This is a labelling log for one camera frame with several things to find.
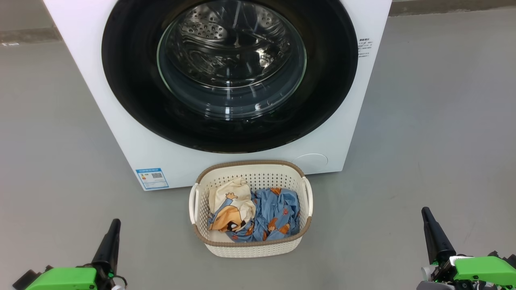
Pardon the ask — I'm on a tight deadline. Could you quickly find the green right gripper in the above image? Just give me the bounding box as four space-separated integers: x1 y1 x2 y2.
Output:
421 207 516 290

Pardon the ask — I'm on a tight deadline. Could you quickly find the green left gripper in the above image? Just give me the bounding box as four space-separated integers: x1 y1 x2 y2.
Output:
24 219 121 290

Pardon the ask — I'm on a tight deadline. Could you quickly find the cream cartoon print garment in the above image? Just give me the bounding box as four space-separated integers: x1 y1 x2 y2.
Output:
208 178 257 233

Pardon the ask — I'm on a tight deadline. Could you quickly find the black round glass washer door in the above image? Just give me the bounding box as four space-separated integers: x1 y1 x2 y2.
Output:
102 0 359 154

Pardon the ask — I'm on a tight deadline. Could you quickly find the blue orange print garment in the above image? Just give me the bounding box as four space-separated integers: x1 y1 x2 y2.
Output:
208 187 301 242

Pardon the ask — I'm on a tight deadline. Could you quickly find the white front-load washing machine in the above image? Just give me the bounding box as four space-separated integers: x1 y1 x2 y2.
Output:
42 0 392 191

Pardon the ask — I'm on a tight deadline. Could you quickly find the steel washer drum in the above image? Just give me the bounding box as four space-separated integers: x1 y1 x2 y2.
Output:
167 0 301 87

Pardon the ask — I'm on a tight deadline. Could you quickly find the blue energy label sticker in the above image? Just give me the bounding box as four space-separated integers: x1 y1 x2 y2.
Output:
136 168 169 190

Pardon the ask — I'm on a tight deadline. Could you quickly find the cream perforated laundry basket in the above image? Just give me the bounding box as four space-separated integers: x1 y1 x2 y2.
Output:
189 160 314 258

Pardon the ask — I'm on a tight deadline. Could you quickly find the round white filter cover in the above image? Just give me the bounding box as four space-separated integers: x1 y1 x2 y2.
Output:
292 153 328 175

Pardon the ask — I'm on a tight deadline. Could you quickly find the small printed text sticker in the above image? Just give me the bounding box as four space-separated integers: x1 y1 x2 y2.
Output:
358 38 373 58

